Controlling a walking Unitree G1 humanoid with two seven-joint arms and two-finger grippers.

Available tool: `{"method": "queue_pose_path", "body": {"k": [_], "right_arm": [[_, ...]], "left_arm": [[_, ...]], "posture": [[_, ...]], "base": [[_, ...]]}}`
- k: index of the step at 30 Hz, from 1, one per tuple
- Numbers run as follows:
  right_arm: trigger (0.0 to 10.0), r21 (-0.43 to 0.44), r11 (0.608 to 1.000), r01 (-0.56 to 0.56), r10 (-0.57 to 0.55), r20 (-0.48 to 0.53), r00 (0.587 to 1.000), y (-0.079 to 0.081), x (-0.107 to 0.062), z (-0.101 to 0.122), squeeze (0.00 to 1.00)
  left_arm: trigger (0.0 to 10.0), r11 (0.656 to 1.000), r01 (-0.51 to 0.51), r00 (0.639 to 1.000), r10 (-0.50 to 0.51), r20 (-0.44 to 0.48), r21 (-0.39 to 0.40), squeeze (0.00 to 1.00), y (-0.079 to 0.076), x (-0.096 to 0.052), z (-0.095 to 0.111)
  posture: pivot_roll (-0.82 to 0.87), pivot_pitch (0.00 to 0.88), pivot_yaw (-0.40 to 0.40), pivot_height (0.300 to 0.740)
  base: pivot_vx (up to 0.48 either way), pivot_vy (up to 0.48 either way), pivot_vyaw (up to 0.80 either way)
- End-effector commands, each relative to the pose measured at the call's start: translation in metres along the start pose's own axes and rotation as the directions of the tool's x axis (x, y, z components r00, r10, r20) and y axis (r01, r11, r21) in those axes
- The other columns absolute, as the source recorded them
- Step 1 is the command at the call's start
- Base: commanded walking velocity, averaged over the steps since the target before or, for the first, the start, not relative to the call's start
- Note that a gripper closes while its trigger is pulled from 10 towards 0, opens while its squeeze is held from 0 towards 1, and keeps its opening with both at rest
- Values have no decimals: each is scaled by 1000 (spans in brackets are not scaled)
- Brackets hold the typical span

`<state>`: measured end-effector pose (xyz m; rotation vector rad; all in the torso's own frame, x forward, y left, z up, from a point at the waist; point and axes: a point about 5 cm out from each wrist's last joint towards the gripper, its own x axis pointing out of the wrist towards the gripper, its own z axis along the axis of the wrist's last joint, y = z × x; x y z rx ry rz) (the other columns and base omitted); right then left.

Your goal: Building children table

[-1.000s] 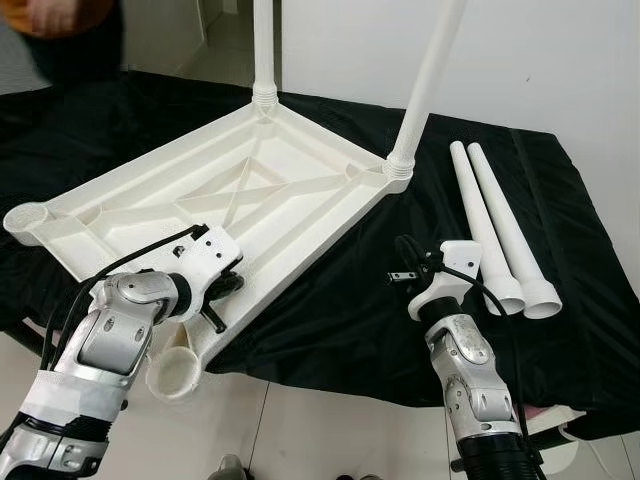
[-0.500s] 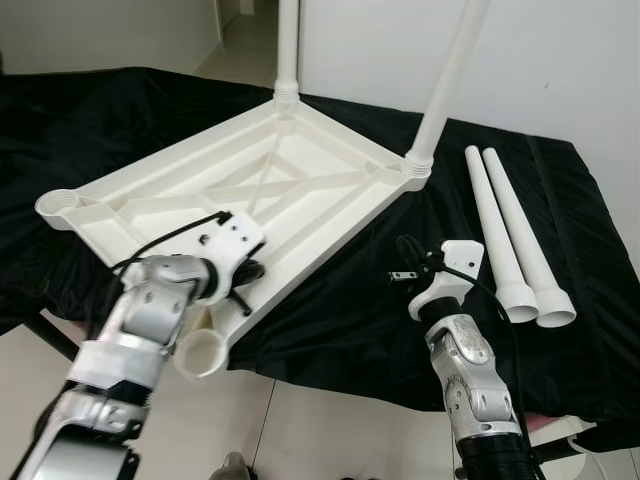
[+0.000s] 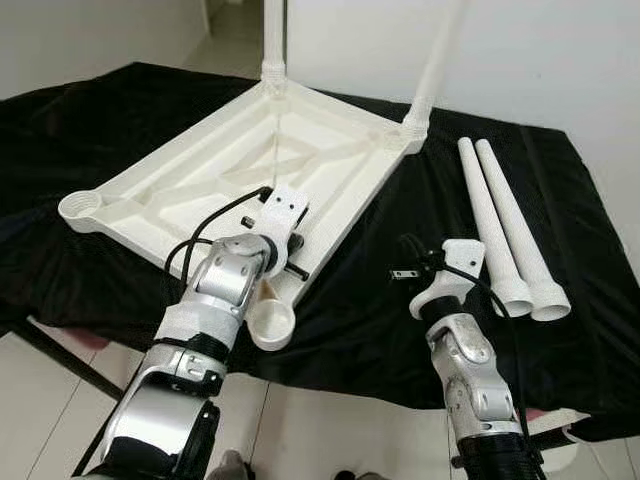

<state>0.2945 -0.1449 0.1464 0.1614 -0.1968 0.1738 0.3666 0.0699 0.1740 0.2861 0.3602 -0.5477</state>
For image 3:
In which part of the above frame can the white plastic table top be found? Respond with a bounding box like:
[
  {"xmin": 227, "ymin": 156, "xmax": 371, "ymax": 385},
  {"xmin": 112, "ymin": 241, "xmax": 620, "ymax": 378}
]
[{"xmin": 58, "ymin": 78, "xmax": 426, "ymax": 351}]

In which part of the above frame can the red plastic stool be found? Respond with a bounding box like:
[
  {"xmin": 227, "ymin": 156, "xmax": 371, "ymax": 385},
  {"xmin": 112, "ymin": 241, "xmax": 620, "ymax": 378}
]
[{"xmin": 60, "ymin": 330, "xmax": 111, "ymax": 351}]

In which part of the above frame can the grey robot left foot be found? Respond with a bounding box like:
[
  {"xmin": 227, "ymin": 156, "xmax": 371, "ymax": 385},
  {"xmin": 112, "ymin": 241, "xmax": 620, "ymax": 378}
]
[{"xmin": 215, "ymin": 450, "xmax": 251, "ymax": 480}]

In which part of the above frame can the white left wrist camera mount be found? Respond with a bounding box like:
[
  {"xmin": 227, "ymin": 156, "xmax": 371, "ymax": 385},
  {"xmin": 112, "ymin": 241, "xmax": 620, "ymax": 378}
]
[{"xmin": 255, "ymin": 183, "xmax": 311, "ymax": 237}]

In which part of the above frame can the white plastic table leg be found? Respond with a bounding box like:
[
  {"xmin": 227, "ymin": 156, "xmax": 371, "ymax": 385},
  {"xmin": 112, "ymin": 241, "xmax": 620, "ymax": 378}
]
[
  {"xmin": 475, "ymin": 140, "xmax": 571, "ymax": 323},
  {"xmin": 402, "ymin": 0, "xmax": 469, "ymax": 136},
  {"xmin": 457, "ymin": 137, "xmax": 534, "ymax": 318},
  {"xmin": 260, "ymin": 0, "xmax": 291, "ymax": 85}
]

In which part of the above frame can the black tablecloth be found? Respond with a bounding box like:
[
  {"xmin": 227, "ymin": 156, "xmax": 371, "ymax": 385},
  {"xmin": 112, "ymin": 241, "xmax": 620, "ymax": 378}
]
[{"xmin": 0, "ymin": 62, "xmax": 640, "ymax": 441}]

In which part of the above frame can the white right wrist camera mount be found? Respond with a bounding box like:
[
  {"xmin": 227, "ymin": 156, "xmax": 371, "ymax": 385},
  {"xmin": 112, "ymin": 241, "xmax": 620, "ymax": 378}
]
[{"xmin": 410, "ymin": 240, "xmax": 486, "ymax": 321}]

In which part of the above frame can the white round plastic object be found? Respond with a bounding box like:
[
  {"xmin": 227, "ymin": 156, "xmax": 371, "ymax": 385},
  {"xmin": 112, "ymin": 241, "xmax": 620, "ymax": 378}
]
[{"xmin": 525, "ymin": 410, "xmax": 583, "ymax": 467}]

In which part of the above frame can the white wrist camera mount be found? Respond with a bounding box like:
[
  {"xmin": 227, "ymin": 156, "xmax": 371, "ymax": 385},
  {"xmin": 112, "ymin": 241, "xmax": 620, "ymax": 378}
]
[
  {"xmin": 410, "ymin": 240, "xmax": 486, "ymax": 321},
  {"xmin": 255, "ymin": 183, "xmax": 311, "ymax": 237}
]

